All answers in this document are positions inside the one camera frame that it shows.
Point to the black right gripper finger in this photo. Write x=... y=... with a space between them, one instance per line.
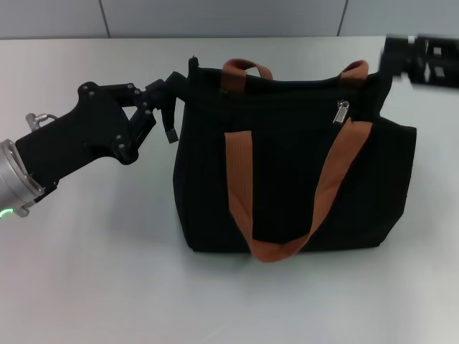
x=398 y=43
x=394 y=64

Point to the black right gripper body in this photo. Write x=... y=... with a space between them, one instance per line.
x=437 y=61

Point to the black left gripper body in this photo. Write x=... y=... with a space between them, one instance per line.
x=86 y=129

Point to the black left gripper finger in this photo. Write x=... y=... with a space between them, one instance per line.
x=156 y=92
x=143 y=123

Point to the silver zipper pull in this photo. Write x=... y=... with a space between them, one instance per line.
x=341 y=114

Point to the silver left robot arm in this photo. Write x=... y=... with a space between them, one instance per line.
x=12 y=186

